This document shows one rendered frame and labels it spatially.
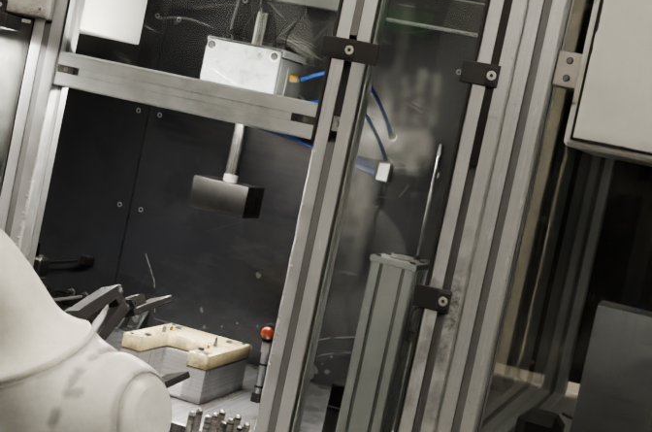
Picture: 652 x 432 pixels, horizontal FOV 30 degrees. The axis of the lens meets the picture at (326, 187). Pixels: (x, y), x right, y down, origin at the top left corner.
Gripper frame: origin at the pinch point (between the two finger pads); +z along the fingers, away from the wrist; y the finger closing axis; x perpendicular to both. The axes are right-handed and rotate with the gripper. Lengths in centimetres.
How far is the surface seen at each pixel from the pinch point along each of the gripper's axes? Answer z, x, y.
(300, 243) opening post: 20.0, -8.7, 6.4
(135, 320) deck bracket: 51, 44, -4
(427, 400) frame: 20.0, -20.9, -14.4
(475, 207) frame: 24.4, -30.3, 6.4
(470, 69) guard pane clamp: 26.5, -32.5, 22.0
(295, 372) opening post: 17.6, -5.5, -8.7
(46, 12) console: 17.5, 19.5, 42.1
